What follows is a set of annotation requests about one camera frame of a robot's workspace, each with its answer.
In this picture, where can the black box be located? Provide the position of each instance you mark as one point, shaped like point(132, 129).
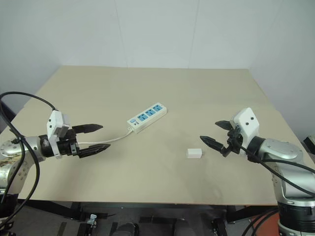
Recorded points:
point(309, 142)

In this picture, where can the black table frame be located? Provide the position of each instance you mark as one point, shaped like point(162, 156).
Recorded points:
point(147, 206)

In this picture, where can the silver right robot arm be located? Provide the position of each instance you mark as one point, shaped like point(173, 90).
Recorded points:
point(283, 150)

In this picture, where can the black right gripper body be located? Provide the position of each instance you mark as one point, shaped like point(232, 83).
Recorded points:
point(233, 141)

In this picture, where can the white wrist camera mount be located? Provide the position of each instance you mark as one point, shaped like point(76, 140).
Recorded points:
point(53, 120)
point(247, 120)

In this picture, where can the dark rounded shape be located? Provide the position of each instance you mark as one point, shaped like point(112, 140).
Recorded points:
point(126, 229)

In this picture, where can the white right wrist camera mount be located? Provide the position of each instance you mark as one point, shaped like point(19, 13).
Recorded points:
point(247, 120)

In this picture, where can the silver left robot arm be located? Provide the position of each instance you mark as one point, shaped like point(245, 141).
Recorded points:
point(14, 150)

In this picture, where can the white power strip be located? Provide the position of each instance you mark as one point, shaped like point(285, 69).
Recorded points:
point(147, 115)

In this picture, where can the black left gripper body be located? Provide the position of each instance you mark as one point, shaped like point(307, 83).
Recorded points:
point(66, 147)

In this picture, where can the white plug adapter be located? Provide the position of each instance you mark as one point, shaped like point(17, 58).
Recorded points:
point(193, 153)

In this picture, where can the small metal latch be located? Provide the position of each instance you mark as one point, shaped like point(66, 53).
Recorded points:
point(92, 219)

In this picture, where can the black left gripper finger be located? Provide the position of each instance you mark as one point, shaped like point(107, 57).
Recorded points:
point(88, 128)
point(94, 149)

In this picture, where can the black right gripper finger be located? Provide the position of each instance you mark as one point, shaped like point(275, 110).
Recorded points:
point(212, 142)
point(224, 124)

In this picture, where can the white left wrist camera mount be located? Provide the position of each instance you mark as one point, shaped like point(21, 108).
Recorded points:
point(53, 120)

